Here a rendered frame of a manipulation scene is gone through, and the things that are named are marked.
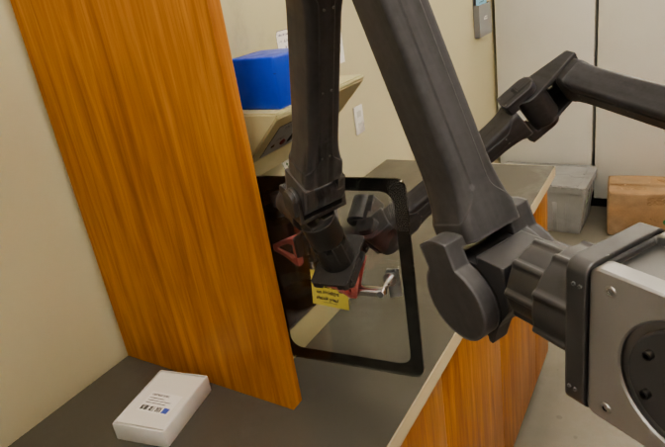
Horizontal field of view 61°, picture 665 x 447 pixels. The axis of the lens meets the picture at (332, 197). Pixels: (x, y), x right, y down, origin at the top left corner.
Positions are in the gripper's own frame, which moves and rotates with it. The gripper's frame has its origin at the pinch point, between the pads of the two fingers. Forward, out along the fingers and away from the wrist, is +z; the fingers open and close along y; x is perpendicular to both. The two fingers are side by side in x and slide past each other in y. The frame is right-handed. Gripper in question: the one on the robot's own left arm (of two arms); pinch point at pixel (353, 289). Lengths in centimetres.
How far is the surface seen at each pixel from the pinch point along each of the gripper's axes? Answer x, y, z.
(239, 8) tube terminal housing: -21, -33, -38
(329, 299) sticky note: -7.7, -1.4, 6.7
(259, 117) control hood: -14.1, -15.8, -26.6
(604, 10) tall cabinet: 34, -285, 125
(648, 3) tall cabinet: 57, -283, 122
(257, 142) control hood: -15.7, -14.0, -22.4
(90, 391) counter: -62, 22, 17
